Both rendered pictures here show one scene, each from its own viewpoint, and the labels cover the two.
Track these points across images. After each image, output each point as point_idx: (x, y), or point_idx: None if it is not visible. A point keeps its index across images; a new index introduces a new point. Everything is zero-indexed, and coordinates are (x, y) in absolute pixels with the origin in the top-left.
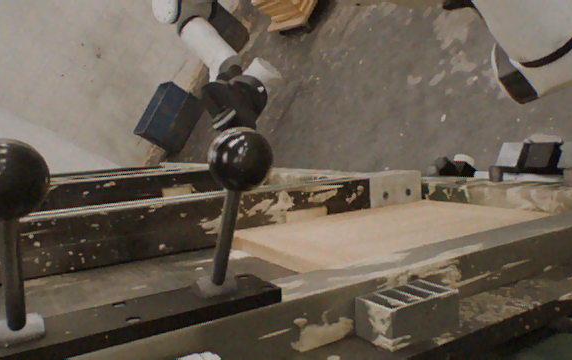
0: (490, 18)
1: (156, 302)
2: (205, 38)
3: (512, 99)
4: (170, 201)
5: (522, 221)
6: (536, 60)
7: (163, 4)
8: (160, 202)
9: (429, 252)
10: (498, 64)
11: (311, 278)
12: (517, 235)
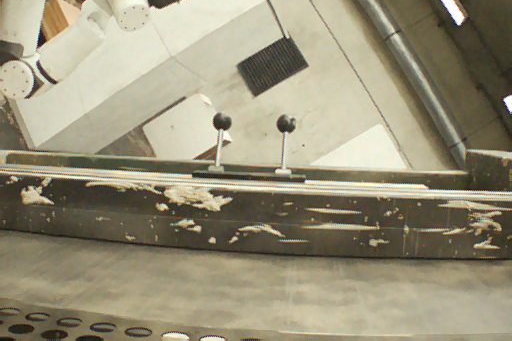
0: (76, 61)
1: (237, 173)
2: None
3: (25, 96)
4: (100, 174)
5: (21, 167)
6: (58, 81)
7: None
8: (109, 175)
9: (106, 171)
10: (33, 77)
11: (169, 175)
12: (58, 167)
